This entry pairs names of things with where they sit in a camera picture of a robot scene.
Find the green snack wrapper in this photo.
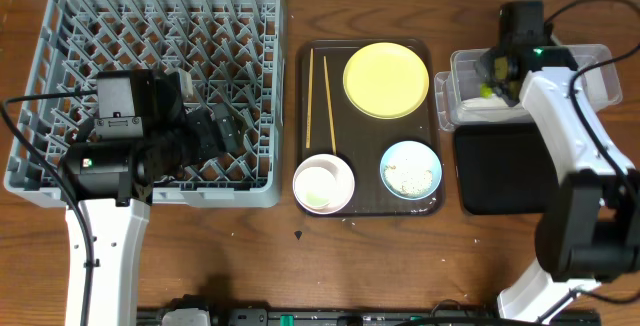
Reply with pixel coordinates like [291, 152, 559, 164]
[480, 83, 495, 99]

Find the pink bowl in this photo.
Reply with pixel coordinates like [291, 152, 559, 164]
[292, 154, 356, 215]

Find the light blue bowl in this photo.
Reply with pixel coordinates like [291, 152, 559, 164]
[379, 141, 443, 201]

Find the small white cup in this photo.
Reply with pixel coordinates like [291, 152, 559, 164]
[293, 166, 337, 210]

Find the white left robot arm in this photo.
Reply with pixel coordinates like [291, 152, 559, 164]
[58, 70, 247, 325]

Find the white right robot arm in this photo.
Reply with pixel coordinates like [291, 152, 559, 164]
[475, 1, 639, 325]

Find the black waste bin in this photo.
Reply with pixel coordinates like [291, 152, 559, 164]
[453, 123, 559, 215]

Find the grey plastic dish rack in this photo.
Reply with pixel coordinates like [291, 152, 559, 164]
[4, 0, 286, 208]

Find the clear plastic bin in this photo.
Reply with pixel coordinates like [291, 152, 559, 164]
[434, 49, 623, 132]

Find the dark brown serving tray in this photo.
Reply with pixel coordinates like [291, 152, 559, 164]
[295, 39, 445, 218]

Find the yellow round plate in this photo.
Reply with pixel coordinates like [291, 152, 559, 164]
[343, 42, 430, 120]

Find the rice pile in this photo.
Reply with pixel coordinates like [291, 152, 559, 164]
[384, 161, 433, 197]

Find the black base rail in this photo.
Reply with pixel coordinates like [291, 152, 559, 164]
[137, 294, 601, 326]

